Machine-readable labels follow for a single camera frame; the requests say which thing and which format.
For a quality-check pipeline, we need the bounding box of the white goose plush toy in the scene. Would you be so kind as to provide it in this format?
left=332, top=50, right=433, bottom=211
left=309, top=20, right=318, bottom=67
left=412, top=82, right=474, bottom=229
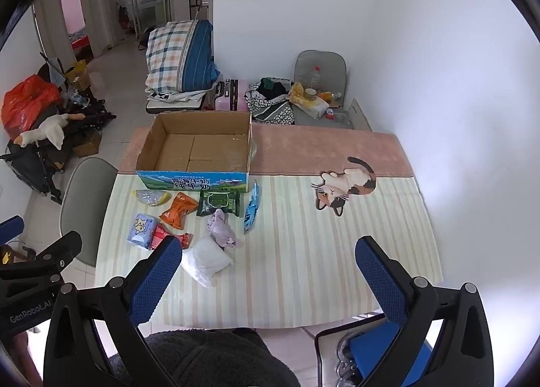
left=13, top=113, right=86, bottom=150

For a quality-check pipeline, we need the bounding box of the green wet wipes pack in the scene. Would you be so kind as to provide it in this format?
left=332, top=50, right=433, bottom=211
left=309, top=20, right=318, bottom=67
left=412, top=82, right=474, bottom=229
left=197, top=190, right=241, bottom=217

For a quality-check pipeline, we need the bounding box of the black white patterned bag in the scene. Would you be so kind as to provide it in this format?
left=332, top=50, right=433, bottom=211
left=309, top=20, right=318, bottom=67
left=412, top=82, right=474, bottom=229
left=243, top=77, right=295, bottom=125

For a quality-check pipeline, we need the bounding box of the grey chair with clutter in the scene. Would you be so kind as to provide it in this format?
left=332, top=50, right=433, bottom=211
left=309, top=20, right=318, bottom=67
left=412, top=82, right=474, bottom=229
left=292, top=50, right=352, bottom=129

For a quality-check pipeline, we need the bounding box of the purple towel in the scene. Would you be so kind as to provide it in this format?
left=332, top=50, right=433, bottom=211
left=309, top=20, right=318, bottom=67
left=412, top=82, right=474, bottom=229
left=207, top=209, right=237, bottom=249

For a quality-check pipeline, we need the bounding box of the striped cat table mat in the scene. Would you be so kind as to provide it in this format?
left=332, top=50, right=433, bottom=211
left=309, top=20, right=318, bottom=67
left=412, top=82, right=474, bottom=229
left=94, top=123, right=444, bottom=330

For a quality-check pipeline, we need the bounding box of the blue seat chair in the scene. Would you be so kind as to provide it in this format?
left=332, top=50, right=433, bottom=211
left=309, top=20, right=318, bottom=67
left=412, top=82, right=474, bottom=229
left=313, top=313, right=436, bottom=387

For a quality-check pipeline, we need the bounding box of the orange snack packet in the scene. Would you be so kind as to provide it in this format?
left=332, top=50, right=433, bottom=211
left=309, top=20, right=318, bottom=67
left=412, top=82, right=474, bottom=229
left=160, top=192, right=198, bottom=230

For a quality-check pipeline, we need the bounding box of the black stroller frame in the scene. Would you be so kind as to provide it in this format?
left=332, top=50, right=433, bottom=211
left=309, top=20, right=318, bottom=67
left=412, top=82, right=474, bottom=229
left=1, top=141, right=71, bottom=204

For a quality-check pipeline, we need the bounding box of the pink suitcase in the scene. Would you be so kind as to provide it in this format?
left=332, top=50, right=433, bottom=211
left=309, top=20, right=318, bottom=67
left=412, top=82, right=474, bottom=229
left=214, top=79, right=249, bottom=112

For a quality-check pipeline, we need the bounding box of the white soft pouch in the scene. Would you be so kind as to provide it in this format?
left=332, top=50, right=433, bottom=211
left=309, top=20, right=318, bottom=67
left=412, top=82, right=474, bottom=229
left=180, top=236, right=234, bottom=288

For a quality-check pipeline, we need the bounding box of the yellow snack bag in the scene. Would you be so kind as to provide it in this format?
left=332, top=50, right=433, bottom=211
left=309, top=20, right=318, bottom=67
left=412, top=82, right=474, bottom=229
left=288, top=82, right=329, bottom=120

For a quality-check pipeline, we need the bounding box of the blue snack packet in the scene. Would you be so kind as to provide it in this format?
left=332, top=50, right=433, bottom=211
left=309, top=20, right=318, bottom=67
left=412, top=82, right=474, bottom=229
left=243, top=181, right=260, bottom=234

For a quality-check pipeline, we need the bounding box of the red snack packet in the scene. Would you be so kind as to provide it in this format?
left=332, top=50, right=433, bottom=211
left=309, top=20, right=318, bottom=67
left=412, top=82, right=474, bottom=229
left=149, top=223, right=194, bottom=251

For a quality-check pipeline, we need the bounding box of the open cardboard milk box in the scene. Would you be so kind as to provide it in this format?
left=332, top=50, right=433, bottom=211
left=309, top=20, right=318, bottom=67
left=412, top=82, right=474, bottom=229
left=135, top=111, right=252, bottom=193

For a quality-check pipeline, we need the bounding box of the orange plastic bag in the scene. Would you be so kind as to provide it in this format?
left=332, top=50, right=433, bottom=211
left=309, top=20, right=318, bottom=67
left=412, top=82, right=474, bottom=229
left=1, top=74, right=62, bottom=141

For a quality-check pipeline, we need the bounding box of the plaid folded quilt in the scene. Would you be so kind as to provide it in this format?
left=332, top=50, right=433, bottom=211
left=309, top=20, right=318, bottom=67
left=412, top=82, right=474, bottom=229
left=145, top=19, right=221, bottom=100

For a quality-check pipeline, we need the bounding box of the plastic bottle red cap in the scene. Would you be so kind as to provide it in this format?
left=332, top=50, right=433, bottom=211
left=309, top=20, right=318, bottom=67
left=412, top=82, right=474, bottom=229
left=308, top=66, right=320, bottom=92

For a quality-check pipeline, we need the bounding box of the small cardboard box on floor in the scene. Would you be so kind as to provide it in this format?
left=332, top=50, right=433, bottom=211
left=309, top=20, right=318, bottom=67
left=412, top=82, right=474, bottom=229
left=73, top=130, right=102, bottom=158

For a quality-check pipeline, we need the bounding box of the grey chair left of table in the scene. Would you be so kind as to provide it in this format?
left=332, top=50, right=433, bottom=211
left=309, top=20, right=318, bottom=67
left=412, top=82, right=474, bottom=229
left=59, top=157, right=118, bottom=267

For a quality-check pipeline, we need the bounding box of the blue cartoon tissue pack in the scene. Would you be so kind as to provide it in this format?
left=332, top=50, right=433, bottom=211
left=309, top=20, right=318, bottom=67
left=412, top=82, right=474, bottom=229
left=126, top=213, right=158, bottom=250

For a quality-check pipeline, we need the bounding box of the grey yellow sock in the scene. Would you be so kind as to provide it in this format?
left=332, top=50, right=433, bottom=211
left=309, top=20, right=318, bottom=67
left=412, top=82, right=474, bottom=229
left=132, top=189, right=171, bottom=207

